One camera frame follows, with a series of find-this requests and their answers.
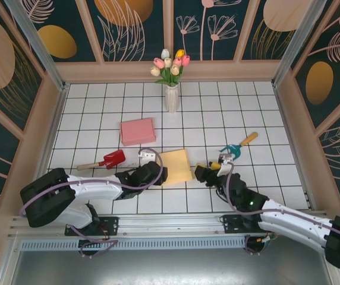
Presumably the yellow paper box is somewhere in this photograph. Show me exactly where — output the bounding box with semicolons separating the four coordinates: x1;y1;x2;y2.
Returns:
157;149;194;186

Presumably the pink paper box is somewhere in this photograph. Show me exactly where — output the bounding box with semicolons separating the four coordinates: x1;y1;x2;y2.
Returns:
119;118;156;147

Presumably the teal toy rake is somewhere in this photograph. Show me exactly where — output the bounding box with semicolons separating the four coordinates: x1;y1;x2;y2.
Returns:
219;132;259;163

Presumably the red toy shovel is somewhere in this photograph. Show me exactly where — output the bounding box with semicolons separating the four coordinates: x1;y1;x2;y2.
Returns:
77;150;126;172

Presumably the white ribbed vase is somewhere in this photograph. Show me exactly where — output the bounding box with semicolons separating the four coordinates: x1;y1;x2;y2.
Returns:
165;85;179;113

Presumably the tulip flower bouquet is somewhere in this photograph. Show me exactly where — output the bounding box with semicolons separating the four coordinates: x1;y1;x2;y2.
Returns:
150;48;191;88

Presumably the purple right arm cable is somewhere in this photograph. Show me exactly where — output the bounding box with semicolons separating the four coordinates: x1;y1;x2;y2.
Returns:
216;161;340;256

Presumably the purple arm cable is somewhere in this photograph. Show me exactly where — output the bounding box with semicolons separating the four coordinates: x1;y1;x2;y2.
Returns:
20;147;163;259
216;161;340;256

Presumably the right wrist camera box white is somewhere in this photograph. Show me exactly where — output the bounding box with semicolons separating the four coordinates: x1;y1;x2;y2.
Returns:
218;153;233;176

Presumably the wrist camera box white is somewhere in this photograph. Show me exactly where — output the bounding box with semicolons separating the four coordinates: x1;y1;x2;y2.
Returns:
138;149;156;163
218;153;233;176

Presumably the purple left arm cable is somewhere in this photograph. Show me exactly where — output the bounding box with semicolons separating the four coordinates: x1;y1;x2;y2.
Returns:
20;147;163;259

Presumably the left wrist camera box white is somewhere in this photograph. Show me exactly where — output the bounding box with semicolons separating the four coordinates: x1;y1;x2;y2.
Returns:
138;149;156;163

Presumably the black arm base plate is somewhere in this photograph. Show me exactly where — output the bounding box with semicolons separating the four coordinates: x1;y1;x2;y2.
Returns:
65;216;119;237
222;213;278;236

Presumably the aluminium mounting rail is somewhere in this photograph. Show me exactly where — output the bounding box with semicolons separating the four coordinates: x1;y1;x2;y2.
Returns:
8;210;333;239

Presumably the grey slotted cable duct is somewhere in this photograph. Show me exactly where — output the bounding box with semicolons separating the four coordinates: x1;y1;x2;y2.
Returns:
20;236;248;251

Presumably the aluminium frame post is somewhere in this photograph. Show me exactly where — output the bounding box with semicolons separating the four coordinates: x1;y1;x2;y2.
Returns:
5;0;67;91
272;0;328;87

